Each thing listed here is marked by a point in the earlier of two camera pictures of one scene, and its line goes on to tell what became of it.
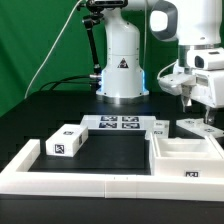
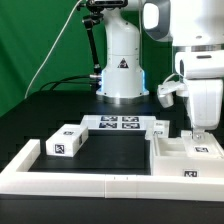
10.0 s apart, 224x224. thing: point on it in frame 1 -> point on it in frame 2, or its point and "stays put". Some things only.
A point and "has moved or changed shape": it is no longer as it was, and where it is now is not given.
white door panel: [200, 128] has moved or changed shape
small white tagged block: [67, 140] stays put
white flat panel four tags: [119, 122] stays put
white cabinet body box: [197, 157] stays put
